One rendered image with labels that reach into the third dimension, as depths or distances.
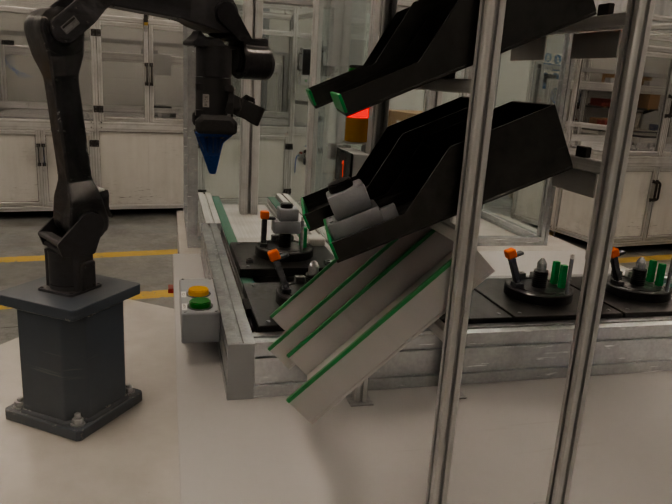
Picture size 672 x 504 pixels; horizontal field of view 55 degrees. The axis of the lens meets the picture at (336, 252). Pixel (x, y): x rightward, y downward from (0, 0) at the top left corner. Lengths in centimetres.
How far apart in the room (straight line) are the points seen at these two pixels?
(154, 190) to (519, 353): 553
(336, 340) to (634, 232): 574
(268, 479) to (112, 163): 565
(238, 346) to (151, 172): 546
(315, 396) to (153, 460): 29
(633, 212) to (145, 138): 457
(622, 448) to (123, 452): 75
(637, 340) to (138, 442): 93
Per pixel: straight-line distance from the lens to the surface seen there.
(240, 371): 109
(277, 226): 152
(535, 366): 129
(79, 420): 103
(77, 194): 98
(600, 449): 111
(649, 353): 142
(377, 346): 75
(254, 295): 126
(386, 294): 86
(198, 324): 121
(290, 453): 97
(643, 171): 641
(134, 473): 95
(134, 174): 646
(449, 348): 73
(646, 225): 657
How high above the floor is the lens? 138
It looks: 15 degrees down
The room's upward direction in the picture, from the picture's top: 3 degrees clockwise
